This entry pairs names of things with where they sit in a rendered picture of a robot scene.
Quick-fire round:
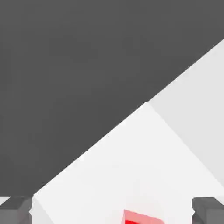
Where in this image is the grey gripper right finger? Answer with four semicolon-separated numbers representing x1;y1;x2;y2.
192;196;224;224

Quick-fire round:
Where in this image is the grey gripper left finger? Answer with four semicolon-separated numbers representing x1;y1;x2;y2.
0;196;33;224

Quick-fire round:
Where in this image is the small red cube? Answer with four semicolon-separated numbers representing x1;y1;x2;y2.
122;209;166;224

